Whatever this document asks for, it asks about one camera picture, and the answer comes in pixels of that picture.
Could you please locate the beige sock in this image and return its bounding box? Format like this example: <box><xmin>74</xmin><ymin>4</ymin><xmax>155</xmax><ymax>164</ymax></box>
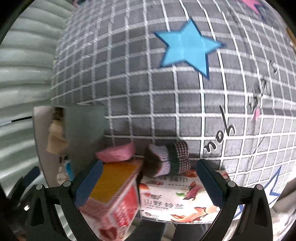
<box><xmin>47</xmin><ymin>120</ymin><xmax>68</xmax><ymax>156</ymax></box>

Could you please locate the pink sponge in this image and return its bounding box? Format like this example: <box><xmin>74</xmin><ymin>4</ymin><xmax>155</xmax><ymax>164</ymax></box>
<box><xmin>95</xmin><ymin>142</ymin><xmax>135</xmax><ymax>163</ymax></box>

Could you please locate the leopard print scarf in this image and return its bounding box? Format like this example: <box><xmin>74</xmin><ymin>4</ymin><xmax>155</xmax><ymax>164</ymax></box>
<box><xmin>53</xmin><ymin>106</ymin><xmax>64</xmax><ymax>121</ymax></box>

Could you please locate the red patterned carton box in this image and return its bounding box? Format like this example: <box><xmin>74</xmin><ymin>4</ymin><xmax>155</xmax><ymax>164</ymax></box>
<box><xmin>80</xmin><ymin>159</ymin><xmax>142</xmax><ymax>240</ymax></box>

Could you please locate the white floral tissue pack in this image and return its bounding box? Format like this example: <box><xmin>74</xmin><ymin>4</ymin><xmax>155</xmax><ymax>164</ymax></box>
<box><xmin>138</xmin><ymin>169</ymin><xmax>232</xmax><ymax>224</ymax></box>

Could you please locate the striped knitted sock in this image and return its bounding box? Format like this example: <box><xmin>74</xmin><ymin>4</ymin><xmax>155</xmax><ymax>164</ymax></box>
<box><xmin>142</xmin><ymin>141</ymin><xmax>191</xmax><ymax>178</ymax></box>

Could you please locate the grey storage box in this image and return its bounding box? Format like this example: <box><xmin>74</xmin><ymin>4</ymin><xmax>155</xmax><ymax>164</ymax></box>
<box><xmin>33</xmin><ymin>105</ymin><xmax>107</xmax><ymax>187</ymax></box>

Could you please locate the grey checked star blanket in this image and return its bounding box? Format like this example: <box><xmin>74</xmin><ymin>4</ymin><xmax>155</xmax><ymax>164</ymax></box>
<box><xmin>51</xmin><ymin>1</ymin><xmax>295</xmax><ymax>206</ymax></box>

